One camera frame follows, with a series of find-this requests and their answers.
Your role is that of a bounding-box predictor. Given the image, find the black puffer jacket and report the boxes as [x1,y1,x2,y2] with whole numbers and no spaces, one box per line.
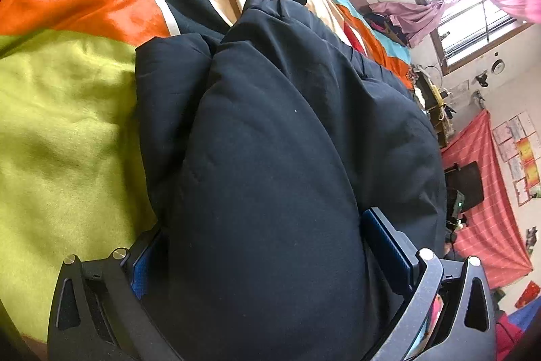
[135,0,449,361]

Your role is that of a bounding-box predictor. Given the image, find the cluster of wall papers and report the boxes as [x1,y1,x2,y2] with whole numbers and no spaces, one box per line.
[492,111,541,206]

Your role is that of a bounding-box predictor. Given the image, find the black square panel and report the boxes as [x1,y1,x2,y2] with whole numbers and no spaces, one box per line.
[446,161,484,209]

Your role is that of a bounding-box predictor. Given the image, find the colourful patchwork blanket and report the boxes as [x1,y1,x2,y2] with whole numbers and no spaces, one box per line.
[0,0,417,345]

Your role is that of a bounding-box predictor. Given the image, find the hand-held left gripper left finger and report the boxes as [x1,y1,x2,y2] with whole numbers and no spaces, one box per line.
[47,223,182,361]

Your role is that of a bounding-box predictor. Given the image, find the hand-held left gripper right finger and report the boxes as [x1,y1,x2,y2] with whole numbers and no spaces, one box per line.
[361,206,497,361]

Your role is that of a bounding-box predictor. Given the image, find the pink curtain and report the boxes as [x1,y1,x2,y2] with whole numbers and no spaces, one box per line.
[370,0,541,49]

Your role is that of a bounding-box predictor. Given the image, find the red garment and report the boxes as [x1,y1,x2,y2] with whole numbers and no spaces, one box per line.
[494,312,527,361]

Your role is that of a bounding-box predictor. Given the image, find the dark clothes pile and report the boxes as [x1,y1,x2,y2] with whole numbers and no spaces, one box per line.
[363,12,407,49]

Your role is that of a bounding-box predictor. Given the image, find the red striped cloth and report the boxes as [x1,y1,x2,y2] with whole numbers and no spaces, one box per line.
[442,109,533,290]

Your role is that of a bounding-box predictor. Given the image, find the blue cloth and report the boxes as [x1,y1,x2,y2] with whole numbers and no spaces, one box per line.
[505,306,539,330]

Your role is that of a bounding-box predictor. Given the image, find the red packet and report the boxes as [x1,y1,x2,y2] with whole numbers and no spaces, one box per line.
[516,280,541,309]

